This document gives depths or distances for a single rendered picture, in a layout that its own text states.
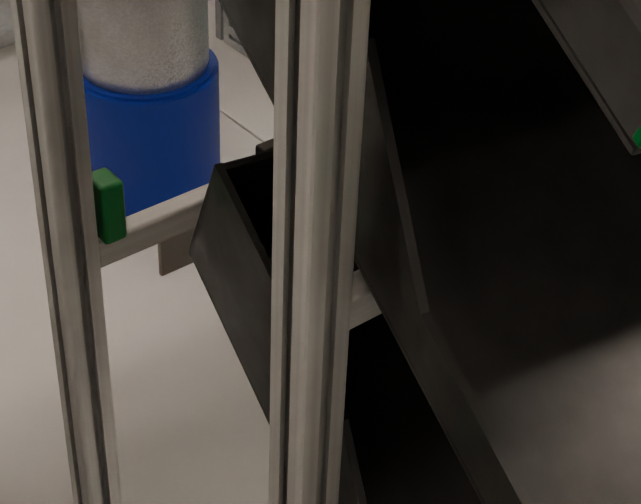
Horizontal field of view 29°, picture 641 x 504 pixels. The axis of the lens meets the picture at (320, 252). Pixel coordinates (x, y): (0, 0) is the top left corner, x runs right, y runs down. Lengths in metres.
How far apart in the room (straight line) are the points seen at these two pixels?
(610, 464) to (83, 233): 0.26
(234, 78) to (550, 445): 1.23
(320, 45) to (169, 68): 0.93
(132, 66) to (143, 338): 0.27
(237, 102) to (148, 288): 0.37
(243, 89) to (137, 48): 0.35
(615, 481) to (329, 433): 0.10
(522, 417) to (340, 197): 0.09
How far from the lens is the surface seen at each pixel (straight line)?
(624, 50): 0.28
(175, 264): 0.63
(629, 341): 0.44
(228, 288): 0.54
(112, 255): 0.58
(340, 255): 0.39
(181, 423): 1.12
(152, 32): 1.25
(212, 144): 1.35
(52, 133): 0.53
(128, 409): 1.14
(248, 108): 1.54
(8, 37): 1.70
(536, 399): 0.42
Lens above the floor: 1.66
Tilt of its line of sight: 38 degrees down
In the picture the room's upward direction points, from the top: 3 degrees clockwise
